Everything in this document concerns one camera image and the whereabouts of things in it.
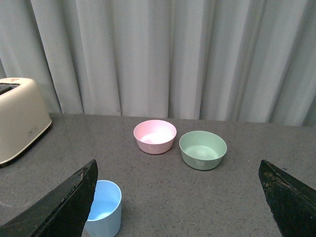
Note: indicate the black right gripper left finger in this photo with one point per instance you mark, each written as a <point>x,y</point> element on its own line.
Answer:
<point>63,212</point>

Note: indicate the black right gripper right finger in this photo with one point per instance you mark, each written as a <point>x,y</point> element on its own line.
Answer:
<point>292,203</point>

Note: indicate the light blue plastic cup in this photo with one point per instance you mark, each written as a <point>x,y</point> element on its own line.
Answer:
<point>104,219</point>

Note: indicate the green plastic bowl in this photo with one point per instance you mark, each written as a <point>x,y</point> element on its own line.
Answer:
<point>202,150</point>

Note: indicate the cream white toaster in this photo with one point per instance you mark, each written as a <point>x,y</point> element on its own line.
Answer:
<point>23,116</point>

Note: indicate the pink plastic bowl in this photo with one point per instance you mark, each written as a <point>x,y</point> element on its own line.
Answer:
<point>155,136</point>

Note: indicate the grey-white curtain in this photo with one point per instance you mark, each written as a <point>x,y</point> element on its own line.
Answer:
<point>231,60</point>

